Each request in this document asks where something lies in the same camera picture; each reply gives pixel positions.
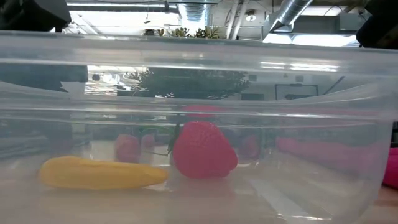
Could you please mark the large red toy strawberry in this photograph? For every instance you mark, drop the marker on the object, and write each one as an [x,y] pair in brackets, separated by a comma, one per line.
[202,152]

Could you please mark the yellow toy banana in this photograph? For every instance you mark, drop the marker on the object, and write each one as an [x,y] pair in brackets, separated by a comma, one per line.
[99,174]

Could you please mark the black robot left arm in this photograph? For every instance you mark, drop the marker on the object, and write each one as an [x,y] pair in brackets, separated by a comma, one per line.
[31,12]

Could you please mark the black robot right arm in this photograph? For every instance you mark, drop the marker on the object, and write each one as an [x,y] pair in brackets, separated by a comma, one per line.
[379,31]

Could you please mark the clear plastic tupperware container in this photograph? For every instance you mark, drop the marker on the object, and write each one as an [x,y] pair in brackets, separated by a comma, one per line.
[280,193]

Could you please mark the green artificial potted plant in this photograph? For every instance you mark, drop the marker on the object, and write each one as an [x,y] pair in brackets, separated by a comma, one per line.
[186,84]

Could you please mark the pink lumpy toy fruit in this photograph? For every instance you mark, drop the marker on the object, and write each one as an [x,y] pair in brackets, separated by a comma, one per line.
[148,140]

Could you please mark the silver ventilation duct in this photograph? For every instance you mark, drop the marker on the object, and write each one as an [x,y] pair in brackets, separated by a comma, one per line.
[289,12]
[196,15]

